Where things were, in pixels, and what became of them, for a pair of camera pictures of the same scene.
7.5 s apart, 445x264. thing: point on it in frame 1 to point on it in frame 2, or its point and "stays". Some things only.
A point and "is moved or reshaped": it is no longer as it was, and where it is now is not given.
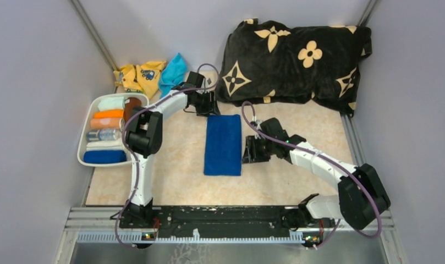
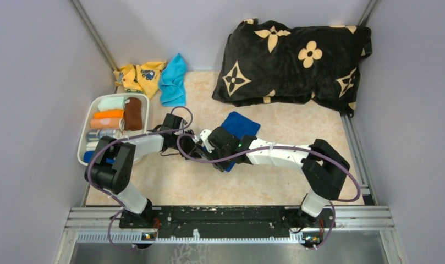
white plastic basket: [91, 108] stays
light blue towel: [173, 72] stays
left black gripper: [210, 106] to [192, 149]
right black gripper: [251, 154] to [220, 165]
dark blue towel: [223, 145] is moved or reshaped
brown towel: [130, 103] stays
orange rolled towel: [109, 114] stays
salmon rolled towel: [108, 123] stays
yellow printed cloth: [142, 78] stays
